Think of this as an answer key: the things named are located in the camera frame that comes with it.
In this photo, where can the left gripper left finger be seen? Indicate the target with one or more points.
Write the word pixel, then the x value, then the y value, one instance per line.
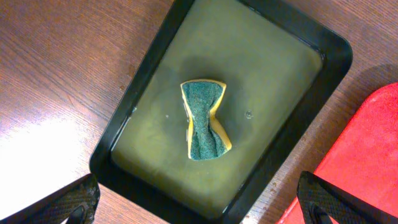
pixel 75 203

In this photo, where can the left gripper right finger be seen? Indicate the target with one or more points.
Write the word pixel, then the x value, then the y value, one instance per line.
pixel 323 202

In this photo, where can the green and yellow sponge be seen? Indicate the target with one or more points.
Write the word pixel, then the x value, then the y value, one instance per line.
pixel 206 137

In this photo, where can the red plastic tray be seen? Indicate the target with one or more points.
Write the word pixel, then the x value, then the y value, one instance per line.
pixel 363 160

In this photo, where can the black tray with green water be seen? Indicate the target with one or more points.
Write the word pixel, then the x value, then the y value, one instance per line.
pixel 278 66

